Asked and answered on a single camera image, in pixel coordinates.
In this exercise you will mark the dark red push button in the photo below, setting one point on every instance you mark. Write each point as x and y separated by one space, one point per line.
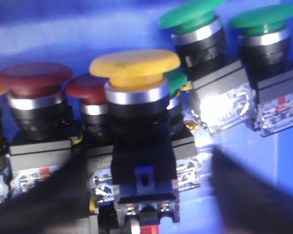
39 107

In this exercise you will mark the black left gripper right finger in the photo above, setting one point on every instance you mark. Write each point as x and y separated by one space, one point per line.
248 205

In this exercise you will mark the green push button upper right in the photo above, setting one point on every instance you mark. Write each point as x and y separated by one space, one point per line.
264 46

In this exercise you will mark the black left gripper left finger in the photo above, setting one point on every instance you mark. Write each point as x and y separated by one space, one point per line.
56 202

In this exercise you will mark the yellow mushroom push button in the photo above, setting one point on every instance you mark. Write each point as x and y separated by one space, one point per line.
143 163

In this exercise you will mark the green push button behind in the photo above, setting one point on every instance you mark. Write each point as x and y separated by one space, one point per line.
187 164

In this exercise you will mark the blue plastic bin left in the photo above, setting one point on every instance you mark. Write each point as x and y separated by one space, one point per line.
73 32

